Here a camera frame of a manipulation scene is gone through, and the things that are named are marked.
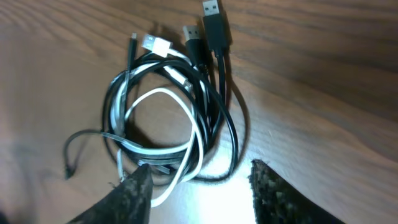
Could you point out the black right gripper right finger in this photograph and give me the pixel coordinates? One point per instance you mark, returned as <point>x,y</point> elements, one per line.
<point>275,201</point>

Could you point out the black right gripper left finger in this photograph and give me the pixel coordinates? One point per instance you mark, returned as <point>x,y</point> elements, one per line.
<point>128,203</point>

